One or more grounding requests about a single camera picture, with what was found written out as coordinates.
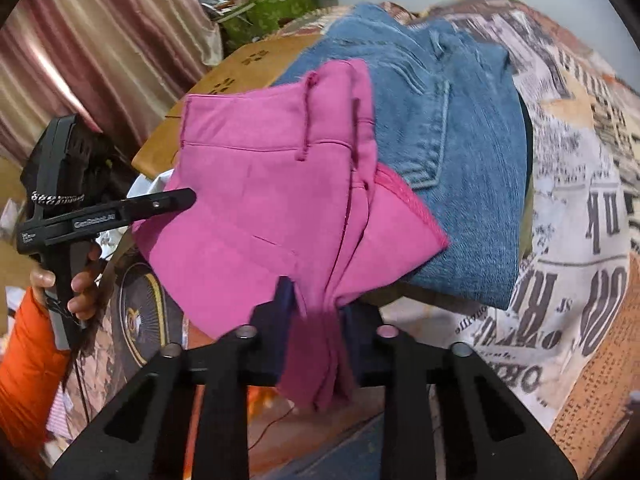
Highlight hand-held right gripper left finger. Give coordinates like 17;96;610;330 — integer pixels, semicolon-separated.
47;277;301;480

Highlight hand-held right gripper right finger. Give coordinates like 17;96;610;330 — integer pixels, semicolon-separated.
342;305;578;480

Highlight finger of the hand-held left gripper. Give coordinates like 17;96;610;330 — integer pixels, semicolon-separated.
117;187;197;224

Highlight pink pants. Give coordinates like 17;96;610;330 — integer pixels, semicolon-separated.
131;58;450;413

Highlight person's left hand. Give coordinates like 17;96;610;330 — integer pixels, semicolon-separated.
29;242;106;331

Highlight wooden lap desk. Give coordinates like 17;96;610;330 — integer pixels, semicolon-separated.
131;37;321;181

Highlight striped brown curtain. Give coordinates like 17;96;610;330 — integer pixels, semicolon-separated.
0;0;223;161

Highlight blue jeans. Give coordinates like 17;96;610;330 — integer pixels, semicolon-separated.
272;2;528;311

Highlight green patterned bag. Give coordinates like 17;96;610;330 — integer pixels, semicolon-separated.
217;0;321;43

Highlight printed blanket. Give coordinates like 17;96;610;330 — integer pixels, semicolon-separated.
65;0;640;466

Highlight metal chain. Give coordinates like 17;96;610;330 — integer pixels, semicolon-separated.
31;190;87;209

